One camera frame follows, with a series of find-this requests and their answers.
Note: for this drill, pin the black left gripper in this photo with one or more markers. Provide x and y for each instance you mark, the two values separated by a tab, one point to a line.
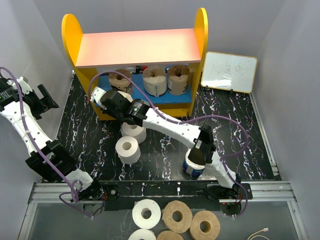
43	105

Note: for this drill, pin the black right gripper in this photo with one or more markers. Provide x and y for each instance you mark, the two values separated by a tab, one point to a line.
106	111

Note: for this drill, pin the cream roll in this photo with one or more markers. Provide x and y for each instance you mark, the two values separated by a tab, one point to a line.
155	81
126	95

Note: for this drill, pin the cream roll front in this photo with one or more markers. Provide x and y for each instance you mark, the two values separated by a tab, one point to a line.
155	81

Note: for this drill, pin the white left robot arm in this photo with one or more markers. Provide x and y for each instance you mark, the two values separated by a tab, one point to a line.
21	106

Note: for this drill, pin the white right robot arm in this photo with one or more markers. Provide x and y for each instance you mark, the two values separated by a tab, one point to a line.
199	140

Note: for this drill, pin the yellow shelf with coloured boards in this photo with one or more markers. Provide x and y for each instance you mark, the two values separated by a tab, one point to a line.
108	51

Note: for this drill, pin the red black marker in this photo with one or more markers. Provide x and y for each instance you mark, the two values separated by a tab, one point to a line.
139	69

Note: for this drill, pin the blue wrapped white roll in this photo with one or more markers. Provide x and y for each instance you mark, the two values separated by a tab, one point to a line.
193	169

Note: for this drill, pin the white spare roll foreground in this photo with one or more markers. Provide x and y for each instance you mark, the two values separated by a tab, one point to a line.
146	214

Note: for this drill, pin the brown spare roll middle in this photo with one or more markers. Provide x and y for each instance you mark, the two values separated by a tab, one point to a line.
177	216

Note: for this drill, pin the brown spare roll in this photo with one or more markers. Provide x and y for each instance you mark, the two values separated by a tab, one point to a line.
204	226
177	216
169	235

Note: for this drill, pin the white spare roll bottom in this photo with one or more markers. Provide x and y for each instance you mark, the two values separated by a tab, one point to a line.
142	234

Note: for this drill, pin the brown spare roll bottom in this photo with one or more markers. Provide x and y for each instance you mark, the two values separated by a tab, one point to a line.
169	235

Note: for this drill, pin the brown spare roll right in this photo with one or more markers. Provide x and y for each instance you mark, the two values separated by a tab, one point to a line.
204	226

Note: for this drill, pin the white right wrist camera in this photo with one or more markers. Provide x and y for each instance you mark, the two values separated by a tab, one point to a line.
96	96

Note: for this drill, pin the small whiteboard yellow frame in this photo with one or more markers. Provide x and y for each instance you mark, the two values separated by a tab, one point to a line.
229	72

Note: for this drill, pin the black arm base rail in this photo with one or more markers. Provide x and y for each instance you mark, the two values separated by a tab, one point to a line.
196	194

